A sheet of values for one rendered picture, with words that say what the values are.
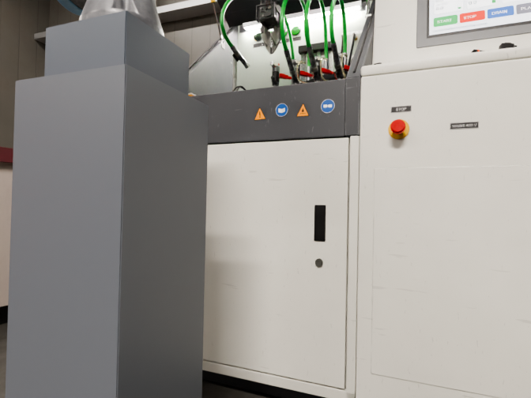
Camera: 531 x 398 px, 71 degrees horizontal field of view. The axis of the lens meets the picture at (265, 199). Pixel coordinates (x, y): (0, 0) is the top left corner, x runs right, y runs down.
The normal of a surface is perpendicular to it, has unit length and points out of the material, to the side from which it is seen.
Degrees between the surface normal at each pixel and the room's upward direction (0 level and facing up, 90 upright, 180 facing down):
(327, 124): 90
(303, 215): 90
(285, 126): 90
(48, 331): 90
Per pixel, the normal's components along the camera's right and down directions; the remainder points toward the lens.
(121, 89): -0.37, -0.03
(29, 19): 0.93, 0.01
